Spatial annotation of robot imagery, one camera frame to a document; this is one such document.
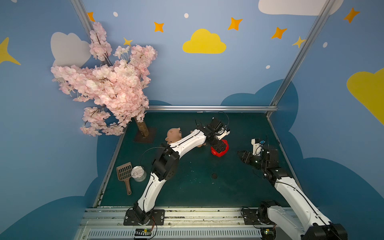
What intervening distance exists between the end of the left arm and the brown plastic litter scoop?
1.63 feet

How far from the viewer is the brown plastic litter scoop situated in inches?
33.0

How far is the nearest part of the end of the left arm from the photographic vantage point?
693 mm
